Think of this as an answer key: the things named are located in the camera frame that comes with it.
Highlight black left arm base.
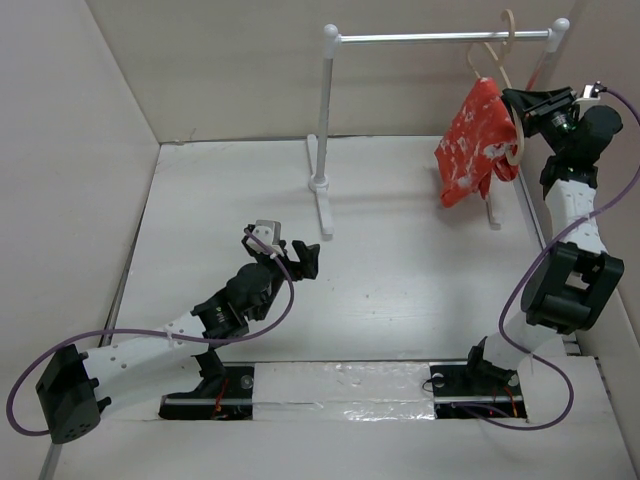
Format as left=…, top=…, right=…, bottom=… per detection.
left=158, top=350, right=255, bottom=421

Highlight purple camera cable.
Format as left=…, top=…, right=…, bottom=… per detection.
left=5, top=225, right=296, bottom=437
left=457, top=87, right=640, bottom=432

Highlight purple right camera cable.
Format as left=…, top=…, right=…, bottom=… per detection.
left=457, top=87, right=640, bottom=432

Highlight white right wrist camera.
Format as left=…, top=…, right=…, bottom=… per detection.
left=575, top=81, right=606, bottom=109

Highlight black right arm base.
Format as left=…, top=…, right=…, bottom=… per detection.
left=421, top=362, right=527, bottom=420

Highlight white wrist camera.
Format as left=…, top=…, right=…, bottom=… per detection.
left=243, top=220, right=284, bottom=256
left=575, top=81, right=606, bottom=109

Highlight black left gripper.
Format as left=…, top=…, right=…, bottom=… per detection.
left=251, top=239, right=316, bottom=322

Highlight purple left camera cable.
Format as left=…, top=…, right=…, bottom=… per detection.
left=5, top=225, right=296, bottom=437

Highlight beige plastic hanger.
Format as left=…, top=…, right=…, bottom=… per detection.
left=466, top=9, right=525, bottom=166

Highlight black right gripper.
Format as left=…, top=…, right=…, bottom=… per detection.
left=503, top=85, right=579, bottom=157

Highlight orange white tie-dye trousers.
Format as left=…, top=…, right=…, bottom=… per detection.
left=434, top=77, right=519, bottom=208

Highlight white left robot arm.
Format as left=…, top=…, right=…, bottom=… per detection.
left=36, top=224, right=321, bottom=444

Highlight white clothes rack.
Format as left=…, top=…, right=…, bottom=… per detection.
left=306, top=10, right=571, bottom=238

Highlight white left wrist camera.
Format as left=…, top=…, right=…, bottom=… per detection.
left=243, top=220, right=284, bottom=256

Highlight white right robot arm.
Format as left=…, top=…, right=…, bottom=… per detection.
left=462, top=84, right=624, bottom=394

